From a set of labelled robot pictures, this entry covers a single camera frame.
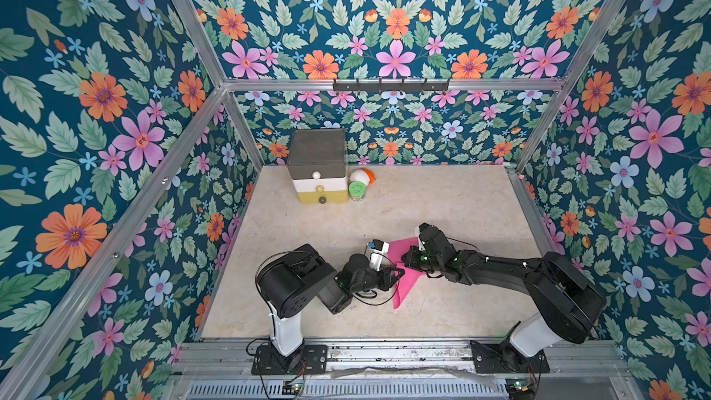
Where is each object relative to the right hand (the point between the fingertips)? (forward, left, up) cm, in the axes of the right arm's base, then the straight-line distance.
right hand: (401, 257), depth 88 cm
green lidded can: (+28, +17, +1) cm, 32 cm away
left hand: (-5, -2, 0) cm, 5 cm away
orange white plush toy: (+35, +15, +1) cm, 39 cm away
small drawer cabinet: (+25, +29, +17) cm, 42 cm away
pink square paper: (-6, -3, -2) cm, 7 cm away
